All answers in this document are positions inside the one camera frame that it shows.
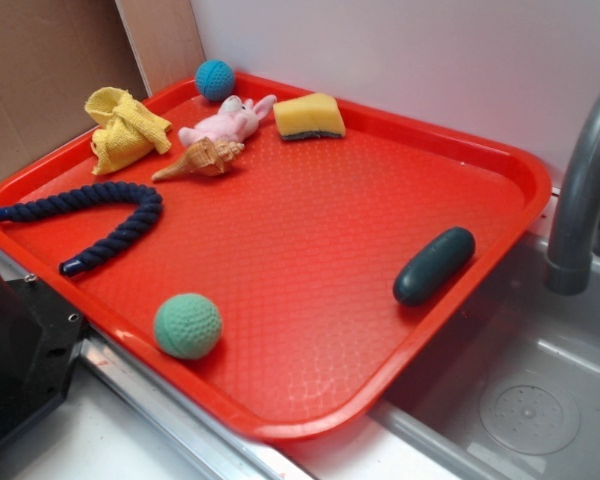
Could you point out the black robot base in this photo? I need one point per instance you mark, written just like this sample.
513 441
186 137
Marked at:
40 336

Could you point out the red plastic tray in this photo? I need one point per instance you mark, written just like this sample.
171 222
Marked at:
298 246

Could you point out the tan conch seashell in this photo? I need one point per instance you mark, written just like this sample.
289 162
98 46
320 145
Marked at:
203 158

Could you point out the yellow sponge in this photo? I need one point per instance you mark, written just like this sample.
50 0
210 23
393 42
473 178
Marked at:
315 115

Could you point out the pink plush bunny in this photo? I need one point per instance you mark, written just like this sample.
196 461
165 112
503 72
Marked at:
236 120

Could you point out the dark green toy cucumber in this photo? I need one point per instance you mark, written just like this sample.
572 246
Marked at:
432 266

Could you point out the green dimpled ball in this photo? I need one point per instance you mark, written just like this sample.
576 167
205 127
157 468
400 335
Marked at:
188 326

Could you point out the blue dimpled ball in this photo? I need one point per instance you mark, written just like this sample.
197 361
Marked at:
215 80

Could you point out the yellow cloth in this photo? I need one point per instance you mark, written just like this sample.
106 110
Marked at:
128 130

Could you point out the grey plastic sink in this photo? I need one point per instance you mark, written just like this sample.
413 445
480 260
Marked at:
508 389

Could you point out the grey faucet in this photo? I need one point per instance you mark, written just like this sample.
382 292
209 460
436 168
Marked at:
575 234

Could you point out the brown cardboard panel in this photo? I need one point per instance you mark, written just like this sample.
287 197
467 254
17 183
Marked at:
55 54

